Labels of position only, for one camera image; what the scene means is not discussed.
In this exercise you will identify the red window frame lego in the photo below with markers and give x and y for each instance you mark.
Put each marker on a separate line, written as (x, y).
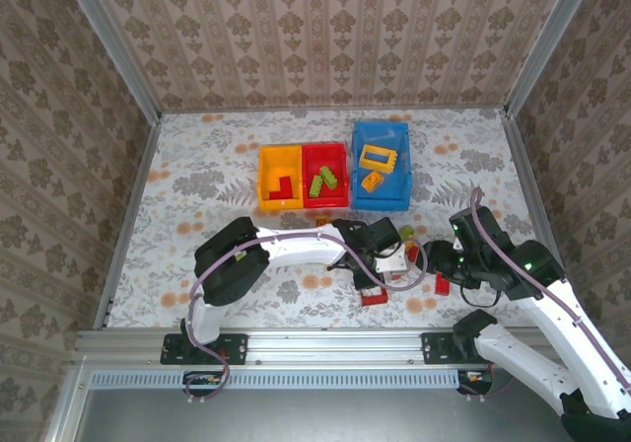
(374, 303)

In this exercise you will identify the yellow curved lego with number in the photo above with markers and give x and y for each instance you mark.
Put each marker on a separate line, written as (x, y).
(372, 181)

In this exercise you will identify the long green lego brick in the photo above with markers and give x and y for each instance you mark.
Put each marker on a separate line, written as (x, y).
(315, 186)

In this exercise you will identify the red L-shaped lego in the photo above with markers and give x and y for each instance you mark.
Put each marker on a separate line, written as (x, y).
(286, 193)

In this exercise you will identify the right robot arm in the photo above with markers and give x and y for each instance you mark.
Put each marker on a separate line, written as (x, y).
(517, 358)

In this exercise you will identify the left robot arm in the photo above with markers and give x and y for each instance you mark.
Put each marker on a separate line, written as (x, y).
(296, 252)

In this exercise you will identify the red lego brick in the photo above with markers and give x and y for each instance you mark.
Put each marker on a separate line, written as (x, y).
(414, 255)
(442, 284)

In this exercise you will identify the yellow lego brick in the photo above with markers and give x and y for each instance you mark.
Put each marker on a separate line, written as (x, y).
(410, 245)

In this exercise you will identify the small yellow red lego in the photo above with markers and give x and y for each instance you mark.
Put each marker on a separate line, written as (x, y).
(323, 221)

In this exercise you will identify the blue plastic bin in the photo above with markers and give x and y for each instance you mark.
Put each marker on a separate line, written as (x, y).
(379, 200)

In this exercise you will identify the red plastic bin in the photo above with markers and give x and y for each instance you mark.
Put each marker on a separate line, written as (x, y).
(310, 158)

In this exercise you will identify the yellow plastic bin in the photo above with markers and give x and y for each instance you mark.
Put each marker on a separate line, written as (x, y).
(266, 161)

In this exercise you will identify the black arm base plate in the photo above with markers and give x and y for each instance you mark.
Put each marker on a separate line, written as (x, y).
(439, 348)
(236, 349)

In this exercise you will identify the aluminium front rail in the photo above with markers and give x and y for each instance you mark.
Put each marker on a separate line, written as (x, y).
(305, 343)

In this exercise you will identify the yellow window frame lego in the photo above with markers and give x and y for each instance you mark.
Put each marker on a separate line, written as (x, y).
(364, 155)

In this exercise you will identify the aluminium side rail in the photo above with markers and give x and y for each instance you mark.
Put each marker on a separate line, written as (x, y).
(129, 220)
(517, 175)

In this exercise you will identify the aluminium corner post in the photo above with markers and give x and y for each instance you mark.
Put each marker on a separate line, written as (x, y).
(111, 42)
(547, 47)

